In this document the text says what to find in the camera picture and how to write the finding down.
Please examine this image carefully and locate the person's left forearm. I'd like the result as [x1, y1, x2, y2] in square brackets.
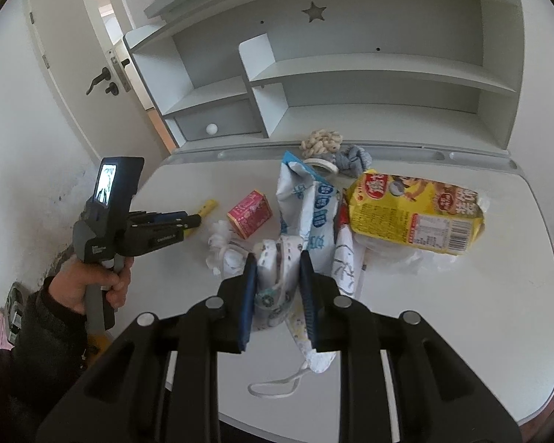
[0, 281, 98, 443]

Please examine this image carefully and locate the yellow snack bag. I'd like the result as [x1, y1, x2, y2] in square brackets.
[344, 168, 489, 257]

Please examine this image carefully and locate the red wrapper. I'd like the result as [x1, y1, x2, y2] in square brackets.
[333, 203, 352, 237]

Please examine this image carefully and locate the grey floor device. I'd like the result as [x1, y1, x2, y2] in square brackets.
[4, 281, 29, 348]

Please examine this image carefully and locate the white wrapper with blue print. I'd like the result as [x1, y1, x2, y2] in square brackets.
[334, 226, 368, 297]

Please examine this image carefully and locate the beige ring toy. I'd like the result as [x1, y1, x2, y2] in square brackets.
[300, 128, 343, 160]

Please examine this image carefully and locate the grey desk hutch shelf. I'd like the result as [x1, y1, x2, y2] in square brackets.
[122, 0, 525, 158]

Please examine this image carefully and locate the blue and white plastic bag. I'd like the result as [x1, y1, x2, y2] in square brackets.
[274, 150, 343, 278]

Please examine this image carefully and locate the patterned white face mask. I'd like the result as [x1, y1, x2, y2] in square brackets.
[247, 235, 339, 400]

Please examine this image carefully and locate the person's left hand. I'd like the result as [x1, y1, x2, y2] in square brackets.
[41, 256, 134, 315]

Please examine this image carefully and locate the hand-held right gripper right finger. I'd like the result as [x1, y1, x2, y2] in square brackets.
[299, 250, 522, 443]

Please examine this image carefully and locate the grey drawer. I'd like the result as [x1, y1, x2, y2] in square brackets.
[171, 99, 265, 143]

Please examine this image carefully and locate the blue grey cloth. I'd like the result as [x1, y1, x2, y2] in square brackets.
[334, 145, 373, 179]

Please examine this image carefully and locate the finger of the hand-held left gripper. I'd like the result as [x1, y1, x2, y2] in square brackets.
[181, 214, 202, 240]
[130, 210, 188, 224]

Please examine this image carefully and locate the black door handle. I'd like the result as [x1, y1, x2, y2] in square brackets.
[86, 67, 112, 97]

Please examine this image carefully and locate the crumpled white tissue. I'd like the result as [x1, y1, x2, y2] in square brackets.
[206, 220, 256, 278]

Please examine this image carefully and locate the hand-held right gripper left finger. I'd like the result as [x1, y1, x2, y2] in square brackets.
[36, 253, 259, 443]

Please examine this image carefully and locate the pink paper box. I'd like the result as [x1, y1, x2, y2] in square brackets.
[227, 189, 273, 240]

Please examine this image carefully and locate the white tape roll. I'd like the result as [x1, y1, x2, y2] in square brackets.
[302, 157, 338, 175]

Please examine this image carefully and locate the white door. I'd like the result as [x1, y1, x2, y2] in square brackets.
[23, 0, 176, 167]

